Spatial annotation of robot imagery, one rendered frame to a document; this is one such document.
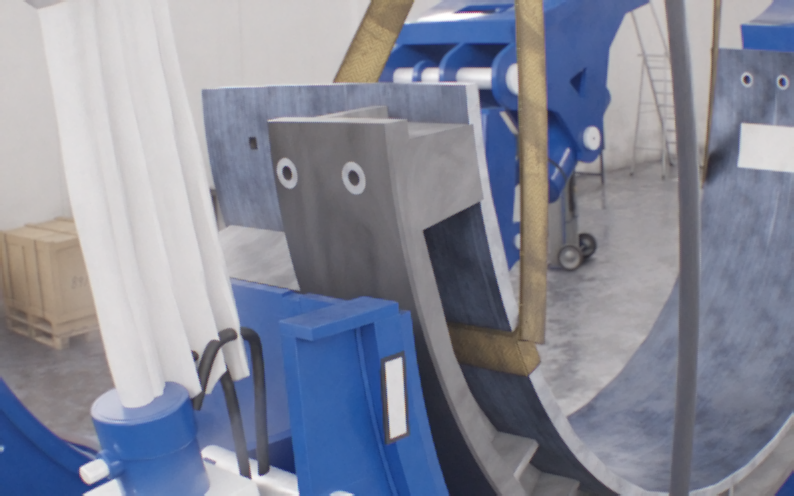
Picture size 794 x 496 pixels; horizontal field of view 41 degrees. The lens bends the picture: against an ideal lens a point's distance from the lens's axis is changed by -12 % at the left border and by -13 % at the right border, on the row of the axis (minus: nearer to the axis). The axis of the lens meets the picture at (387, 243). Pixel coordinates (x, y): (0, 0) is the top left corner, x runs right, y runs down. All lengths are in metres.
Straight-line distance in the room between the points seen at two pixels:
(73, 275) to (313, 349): 8.28
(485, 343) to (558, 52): 3.28
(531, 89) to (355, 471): 0.73
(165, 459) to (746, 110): 2.61
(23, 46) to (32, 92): 0.50
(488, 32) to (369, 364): 3.43
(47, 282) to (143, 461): 8.30
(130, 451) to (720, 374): 2.10
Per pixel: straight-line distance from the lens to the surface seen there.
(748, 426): 3.06
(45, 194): 11.47
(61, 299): 9.77
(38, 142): 11.40
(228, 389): 1.69
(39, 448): 3.52
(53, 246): 9.68
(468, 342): 1.98
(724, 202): 3.72
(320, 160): 1.77
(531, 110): 2.01
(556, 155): 5.20
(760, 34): 4.24
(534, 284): 1.95
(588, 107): 5.31
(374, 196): 1.71
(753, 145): 3.72
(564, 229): 11.40
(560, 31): 5.15
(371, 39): 2.32
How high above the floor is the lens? 2.50
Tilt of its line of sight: 11 degrees down
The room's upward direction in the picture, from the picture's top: 4 degrees counter-clockwise
